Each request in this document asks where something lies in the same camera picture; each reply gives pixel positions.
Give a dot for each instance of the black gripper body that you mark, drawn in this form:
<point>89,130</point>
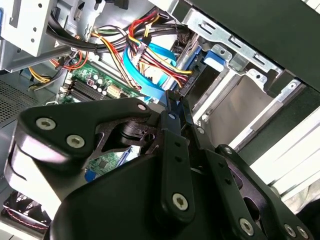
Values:
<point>112,212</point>

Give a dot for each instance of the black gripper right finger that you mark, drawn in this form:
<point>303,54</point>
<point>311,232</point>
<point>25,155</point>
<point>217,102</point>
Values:
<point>232,195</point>

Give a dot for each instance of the hard disk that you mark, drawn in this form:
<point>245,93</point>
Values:
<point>215,58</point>

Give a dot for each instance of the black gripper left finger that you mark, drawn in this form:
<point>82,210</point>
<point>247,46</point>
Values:
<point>75,120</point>

